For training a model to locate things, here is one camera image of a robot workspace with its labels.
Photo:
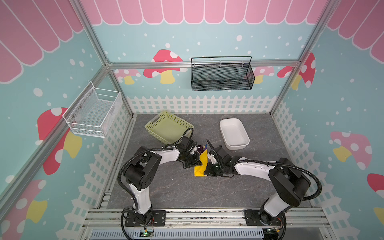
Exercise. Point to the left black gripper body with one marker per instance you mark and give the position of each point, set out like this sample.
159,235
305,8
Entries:
191,160

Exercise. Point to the dark purple spoon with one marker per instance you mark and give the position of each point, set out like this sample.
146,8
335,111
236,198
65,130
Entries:
200,149

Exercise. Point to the yellow paper napkin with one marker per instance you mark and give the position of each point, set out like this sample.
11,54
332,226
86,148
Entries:
199,170

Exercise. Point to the white plastic bin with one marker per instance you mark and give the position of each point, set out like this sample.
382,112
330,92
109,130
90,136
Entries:
234,134

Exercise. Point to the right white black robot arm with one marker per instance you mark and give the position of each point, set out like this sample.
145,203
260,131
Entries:
290,182

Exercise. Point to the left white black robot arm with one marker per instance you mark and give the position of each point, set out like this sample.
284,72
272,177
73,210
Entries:
137,174

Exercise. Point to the green plastic basket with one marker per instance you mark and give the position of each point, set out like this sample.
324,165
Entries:
167,127

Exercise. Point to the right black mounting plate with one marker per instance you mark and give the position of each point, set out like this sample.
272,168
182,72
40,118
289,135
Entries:
256,217

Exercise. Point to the black mounting plate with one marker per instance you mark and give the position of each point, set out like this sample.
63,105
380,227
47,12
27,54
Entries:
256,217
153,218

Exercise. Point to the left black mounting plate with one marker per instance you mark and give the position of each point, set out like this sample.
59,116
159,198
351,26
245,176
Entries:
153,218

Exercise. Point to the green circuit board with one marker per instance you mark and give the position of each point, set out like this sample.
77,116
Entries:
146,233

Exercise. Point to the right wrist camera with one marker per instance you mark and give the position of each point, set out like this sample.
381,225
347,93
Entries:
214,157

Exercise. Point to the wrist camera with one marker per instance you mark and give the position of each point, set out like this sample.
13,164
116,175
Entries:
214,157
187,143

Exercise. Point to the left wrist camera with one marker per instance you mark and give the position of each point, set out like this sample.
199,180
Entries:
187,143

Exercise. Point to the black wire mesh basket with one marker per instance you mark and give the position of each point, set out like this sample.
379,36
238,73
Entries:
230,73

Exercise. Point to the white wire mesh basket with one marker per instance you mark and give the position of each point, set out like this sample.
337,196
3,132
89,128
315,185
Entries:
93,112

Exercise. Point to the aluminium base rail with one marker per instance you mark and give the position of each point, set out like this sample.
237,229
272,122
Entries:
209,224

